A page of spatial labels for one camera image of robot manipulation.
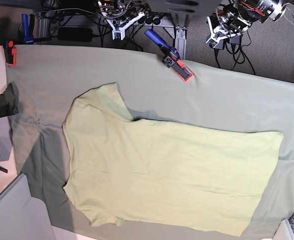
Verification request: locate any blue orange bar clamp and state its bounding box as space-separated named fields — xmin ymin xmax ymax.
xmin=144 ymin=29 xmax=193 ymax=82

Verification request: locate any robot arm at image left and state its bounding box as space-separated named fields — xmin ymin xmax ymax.
xmin=97 ymin=0 xmax=146 ymax=20

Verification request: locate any light green T-shirt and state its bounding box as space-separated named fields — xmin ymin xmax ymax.
xmin=62 ymin=83 xmax=284 ymax=237

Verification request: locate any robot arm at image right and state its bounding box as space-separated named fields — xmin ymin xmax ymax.
xmin=212 ymin=0 xmax=286 ymax=36

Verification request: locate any grey-green table cloth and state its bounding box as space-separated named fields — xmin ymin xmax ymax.
xmin=6 ymin=45 xmax=294 ymax=240

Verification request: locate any blue black corner clamp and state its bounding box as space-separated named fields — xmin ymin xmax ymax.
xmin=2 ymin=14 xmax=52 ymax=66

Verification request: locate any aluminium table leg frame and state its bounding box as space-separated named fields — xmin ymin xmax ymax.
xmin=162 ymin=13 xmax=190 ymax=60

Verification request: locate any black power adapter under table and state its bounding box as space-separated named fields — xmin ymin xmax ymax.
xmin=57 ymin=27 xmax=93 ymax=43

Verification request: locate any grey white bin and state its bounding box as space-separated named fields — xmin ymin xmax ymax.
xmin=0 ymin=174 xmax=55 ymax=240

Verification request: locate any dark cloth at left edge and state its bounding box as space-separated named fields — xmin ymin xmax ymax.
xmin=0 ymin=82 xmax=19 ymax=118

